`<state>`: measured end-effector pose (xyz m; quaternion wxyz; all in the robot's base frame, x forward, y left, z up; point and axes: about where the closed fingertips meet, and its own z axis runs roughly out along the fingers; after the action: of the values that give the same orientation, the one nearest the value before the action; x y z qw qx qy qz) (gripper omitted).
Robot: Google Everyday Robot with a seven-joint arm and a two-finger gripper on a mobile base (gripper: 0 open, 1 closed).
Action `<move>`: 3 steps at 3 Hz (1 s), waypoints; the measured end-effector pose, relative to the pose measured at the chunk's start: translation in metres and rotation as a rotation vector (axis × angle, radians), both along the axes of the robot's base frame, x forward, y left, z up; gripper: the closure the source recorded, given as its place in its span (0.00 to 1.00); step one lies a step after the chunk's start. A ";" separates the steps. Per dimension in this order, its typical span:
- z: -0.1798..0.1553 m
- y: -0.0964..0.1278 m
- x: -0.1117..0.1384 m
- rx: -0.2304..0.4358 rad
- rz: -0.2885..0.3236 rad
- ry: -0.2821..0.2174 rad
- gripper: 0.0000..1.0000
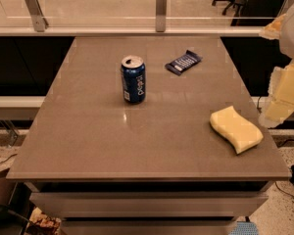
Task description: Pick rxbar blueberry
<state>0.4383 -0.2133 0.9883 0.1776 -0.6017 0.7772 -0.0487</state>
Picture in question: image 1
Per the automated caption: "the glass railing panel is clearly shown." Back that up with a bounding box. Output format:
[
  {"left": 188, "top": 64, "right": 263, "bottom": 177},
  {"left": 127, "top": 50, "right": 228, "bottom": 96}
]
[{"left": 0, "top": 0, "right": 285, "bottom": 29}]

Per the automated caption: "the snack box on floor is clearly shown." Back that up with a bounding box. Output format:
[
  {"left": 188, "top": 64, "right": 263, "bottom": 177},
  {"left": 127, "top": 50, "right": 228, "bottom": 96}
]
[{"left": 24, "top": 208, "right": 61, "bottom": 235}]

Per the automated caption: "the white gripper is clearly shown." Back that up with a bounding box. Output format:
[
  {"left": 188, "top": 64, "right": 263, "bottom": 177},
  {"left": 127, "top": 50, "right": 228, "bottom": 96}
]
[{"left": 259, "top": 4, "right": 294, "bottom": 128}]

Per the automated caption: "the blue pepsi soda can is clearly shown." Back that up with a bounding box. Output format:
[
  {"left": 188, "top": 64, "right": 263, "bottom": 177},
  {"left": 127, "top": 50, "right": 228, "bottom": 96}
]
[{"left": 121, "top": 55, "right": 146, "bottom": 104}]

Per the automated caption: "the dark blue rxbar wrapper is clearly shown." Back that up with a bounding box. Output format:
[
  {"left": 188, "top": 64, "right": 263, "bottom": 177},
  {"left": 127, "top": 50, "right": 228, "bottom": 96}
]
[{"left": 165, "top": 50, "right": 202, "bottom": 75}]

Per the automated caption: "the black floor cable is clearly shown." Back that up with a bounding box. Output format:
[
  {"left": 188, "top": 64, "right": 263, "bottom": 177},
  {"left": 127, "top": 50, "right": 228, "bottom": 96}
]
[{"left": 0, "top": 152, "right": 19, "bottom": 165}]

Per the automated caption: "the middle metal railing bracket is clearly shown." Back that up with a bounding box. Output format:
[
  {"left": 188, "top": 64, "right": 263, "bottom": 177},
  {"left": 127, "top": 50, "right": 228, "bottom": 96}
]
[{"left": 155, "top": 0, "right": 167, "bottom": 32}]

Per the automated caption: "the left metal railing bracket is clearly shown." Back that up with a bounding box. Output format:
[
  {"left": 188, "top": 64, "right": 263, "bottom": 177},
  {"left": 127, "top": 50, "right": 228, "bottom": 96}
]
[{"left": 24, "top": 0, "right": 48, "bottom": 32}]

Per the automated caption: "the yellow sponge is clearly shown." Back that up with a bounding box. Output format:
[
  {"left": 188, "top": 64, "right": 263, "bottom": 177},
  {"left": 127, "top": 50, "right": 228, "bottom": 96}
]
[{"left": 210, "top": 106, "right": 264, "bottom": 154}]

